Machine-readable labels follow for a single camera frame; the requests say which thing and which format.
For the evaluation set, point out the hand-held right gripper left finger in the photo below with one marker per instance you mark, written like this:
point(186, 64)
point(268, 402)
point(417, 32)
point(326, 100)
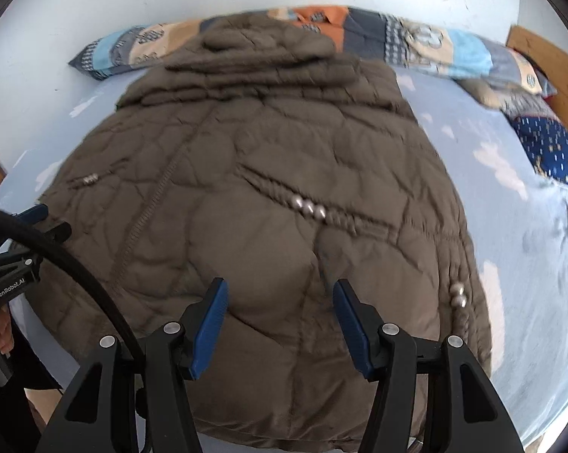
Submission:
point(210, 325)

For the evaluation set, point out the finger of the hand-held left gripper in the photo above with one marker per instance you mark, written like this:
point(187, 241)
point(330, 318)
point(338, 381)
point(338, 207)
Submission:
point(57, 233)
point(33, 212)

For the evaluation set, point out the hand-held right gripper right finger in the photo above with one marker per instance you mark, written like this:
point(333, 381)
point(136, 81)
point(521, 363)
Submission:
point(352, 328)

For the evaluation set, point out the brown quilted jacket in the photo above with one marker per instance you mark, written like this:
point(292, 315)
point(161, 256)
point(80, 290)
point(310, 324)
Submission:
point(246, 160)

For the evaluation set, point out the person's dark clothing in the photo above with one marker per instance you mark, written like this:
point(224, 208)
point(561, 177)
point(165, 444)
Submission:
point(34, 368)

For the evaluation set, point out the light blue cloud-print bed sheet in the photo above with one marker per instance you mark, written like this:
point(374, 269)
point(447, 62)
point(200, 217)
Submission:
point(510, 255)

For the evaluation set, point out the dark blue patterned pillow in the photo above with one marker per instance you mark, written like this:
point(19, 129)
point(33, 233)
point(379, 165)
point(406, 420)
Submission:
point(552, 151)

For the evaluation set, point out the patchwork pillow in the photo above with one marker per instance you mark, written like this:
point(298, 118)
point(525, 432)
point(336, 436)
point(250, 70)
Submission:
point(453, 49)

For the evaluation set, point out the wooden headboard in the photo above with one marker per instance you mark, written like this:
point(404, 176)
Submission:
point(552, 68)

